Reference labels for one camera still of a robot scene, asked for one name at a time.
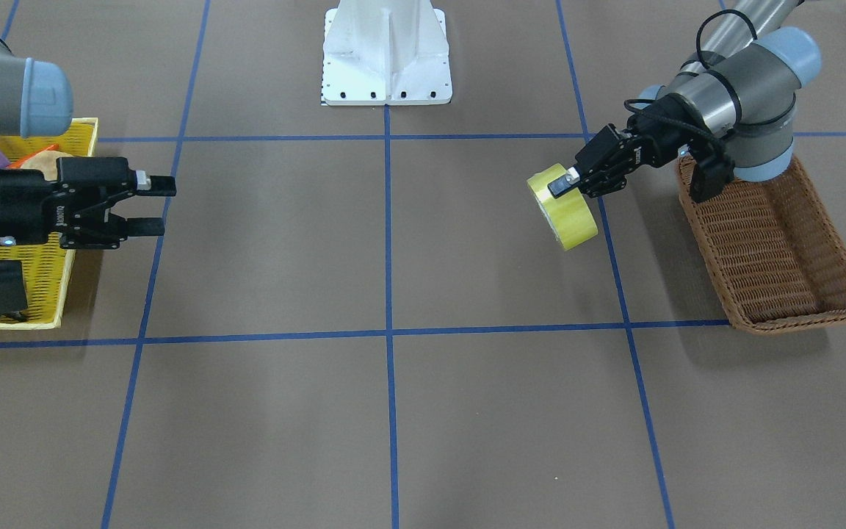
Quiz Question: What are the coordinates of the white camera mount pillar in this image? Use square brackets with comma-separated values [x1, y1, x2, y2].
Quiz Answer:
[320, 1, 453, 107]

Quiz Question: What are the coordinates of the toy orange carrot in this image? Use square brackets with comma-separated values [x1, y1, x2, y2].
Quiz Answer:
[7, 143, 60, 170]

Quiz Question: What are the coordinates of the yellow plastic basket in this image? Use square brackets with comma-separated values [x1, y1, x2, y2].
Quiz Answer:
[0, 118, 100, 329]

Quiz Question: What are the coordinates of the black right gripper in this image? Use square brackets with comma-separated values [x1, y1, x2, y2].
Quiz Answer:
[0, 156, 177, 250]

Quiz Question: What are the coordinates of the toy bread croissant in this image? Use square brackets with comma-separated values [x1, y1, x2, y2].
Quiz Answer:
[20, 151, 66, 180]

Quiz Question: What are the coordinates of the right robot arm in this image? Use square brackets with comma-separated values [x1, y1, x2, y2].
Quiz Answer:
[0, 36, 177, 250]

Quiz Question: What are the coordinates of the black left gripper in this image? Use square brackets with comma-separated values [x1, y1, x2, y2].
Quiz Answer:
[547, 123, 681, 200]

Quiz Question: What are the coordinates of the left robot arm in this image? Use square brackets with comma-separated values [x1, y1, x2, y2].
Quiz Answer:
[540, 1, 822, 202]

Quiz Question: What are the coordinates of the yellow tape roll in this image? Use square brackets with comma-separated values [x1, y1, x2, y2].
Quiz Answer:
[527, 164, 599, 251]

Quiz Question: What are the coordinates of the brown wicker basket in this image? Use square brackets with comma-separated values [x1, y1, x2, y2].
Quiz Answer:
[676, 155, 846, 336]

